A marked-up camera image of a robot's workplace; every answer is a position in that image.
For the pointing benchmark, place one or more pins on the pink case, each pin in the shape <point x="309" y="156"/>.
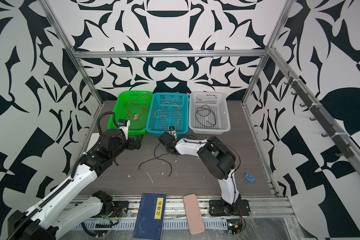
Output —
<point x="193" y="214"/>

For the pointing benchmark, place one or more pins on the small circuit board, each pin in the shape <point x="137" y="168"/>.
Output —
<point x="235" y="226"/>

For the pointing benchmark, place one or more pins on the teal plastic basket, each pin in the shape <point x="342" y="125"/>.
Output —
<point x="168" y="109"/>

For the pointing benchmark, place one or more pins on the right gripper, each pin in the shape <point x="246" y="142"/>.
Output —
<point x="166" y="148"/>

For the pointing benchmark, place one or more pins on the wall hook rail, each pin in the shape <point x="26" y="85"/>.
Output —
<point x="321" y="116"/>

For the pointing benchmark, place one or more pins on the white plastic basket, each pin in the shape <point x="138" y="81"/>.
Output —
<point x="209" y="113"/>

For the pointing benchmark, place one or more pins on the green plastic basket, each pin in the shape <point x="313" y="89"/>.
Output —
<point x="130" y="103"/>

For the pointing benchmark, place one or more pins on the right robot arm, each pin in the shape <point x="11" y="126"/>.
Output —
<point x="218" y="159"/>

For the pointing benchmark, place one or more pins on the white box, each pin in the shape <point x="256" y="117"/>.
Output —
<point x="94" y="138"/>

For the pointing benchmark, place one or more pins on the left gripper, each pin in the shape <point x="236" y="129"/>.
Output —
<point x="133" y="146"/>

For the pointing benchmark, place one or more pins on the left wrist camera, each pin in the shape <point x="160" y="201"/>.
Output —
<point x="124" y="127"/>

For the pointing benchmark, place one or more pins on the blue binder clip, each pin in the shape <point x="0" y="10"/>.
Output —
<point x="249" y="179"/>

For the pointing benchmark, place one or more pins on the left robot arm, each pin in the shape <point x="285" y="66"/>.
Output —
<point x="47" y="219"/>

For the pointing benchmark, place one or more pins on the blue book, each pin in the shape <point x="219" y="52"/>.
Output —
<point x="150" y="218"/>

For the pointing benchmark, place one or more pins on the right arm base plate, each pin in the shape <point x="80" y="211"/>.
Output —
<point x="219" y="208"/>

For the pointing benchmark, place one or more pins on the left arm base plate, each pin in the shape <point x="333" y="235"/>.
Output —
<point x="114" y="209"/>

